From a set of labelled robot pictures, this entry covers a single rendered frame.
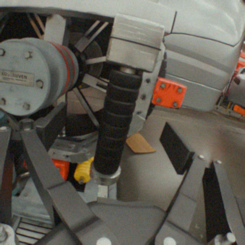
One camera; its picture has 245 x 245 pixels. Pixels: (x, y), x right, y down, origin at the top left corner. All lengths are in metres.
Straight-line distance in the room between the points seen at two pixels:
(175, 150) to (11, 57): 0.27
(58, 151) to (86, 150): 0.09
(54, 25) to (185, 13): 0.64
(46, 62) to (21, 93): 0.07
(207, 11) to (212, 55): 0.23
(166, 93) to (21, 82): 0.33
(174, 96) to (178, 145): 0.26
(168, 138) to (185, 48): 0.69
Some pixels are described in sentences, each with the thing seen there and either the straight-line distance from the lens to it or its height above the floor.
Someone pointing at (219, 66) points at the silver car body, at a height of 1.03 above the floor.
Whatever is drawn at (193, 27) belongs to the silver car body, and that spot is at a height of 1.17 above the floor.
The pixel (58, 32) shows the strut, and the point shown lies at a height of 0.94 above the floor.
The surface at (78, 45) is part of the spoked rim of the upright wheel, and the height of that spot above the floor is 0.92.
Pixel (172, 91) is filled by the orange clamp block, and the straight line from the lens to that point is 0.40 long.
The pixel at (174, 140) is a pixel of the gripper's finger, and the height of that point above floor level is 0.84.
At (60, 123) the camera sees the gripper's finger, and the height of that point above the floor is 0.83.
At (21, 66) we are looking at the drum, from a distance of 0.26.
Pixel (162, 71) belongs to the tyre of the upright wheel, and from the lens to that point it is 0.47.
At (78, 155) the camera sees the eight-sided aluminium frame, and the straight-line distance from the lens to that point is 0.47.
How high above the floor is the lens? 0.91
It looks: 23 degrees down
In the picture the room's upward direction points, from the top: 14 degrees clockwise
